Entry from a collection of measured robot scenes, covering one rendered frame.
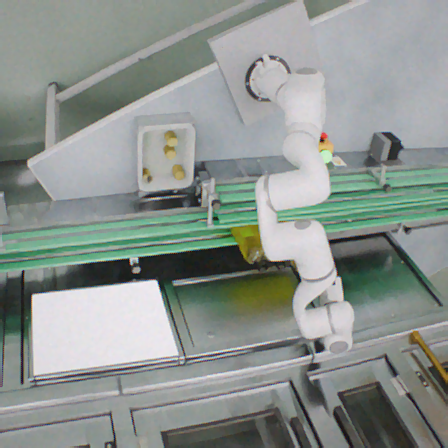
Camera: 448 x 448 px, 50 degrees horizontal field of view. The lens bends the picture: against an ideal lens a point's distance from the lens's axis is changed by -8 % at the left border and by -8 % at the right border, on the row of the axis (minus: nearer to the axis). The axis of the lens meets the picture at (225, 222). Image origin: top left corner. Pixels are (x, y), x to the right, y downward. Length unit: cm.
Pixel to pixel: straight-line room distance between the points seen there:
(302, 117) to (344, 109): 61
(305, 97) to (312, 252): 36
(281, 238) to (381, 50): 91
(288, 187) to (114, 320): 68
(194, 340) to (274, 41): 92
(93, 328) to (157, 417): 33
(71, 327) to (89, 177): 49
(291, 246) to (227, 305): 51
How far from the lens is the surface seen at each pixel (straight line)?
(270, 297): 162
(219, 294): 161
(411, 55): 189
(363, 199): 182
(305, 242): 110
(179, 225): 159
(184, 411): 137
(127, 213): 161
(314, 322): 127
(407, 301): 180
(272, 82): 149
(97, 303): 157
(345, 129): 186
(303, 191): 112
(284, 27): 158
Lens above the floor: 218
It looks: 50 degrees down
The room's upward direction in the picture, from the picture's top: 154 degrees clockwise
